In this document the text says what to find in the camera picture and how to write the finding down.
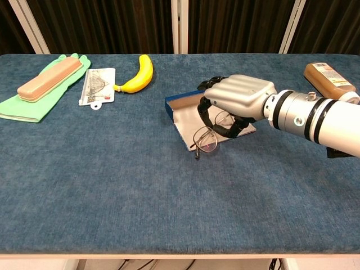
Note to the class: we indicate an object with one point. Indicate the blue table cloth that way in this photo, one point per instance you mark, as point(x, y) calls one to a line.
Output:
point(168, 197)

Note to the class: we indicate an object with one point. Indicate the green rubber glove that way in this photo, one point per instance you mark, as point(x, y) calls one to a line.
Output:
point(17, 111)

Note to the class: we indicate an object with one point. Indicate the dark pleated curtain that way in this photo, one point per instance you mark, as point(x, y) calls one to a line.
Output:
point(11, 33)
point(332, 28)
point(98, 25)
point(239, 25)

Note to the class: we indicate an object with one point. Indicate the blue glasses case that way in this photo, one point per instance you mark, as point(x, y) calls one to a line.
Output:
point(182, 123)

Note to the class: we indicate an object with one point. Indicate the thin metal-rimmed eyeglasses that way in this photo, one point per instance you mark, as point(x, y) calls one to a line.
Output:
point(206, 140)

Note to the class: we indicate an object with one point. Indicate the yellow banana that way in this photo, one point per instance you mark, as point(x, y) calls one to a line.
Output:
point(146, 73)

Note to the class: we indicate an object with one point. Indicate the brown sauce bottle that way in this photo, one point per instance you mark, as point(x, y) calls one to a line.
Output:
point(323, 78)

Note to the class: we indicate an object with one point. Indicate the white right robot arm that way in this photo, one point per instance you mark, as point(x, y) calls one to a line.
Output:
point(332, 123)

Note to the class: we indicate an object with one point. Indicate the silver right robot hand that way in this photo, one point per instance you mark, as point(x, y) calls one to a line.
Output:
point(242, 92)

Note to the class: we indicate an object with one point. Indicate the white ruler set package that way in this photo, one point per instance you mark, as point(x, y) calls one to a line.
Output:
point(98, 87)

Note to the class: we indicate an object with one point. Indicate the peach pencil case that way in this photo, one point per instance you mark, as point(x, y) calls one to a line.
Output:
point(47, 80)

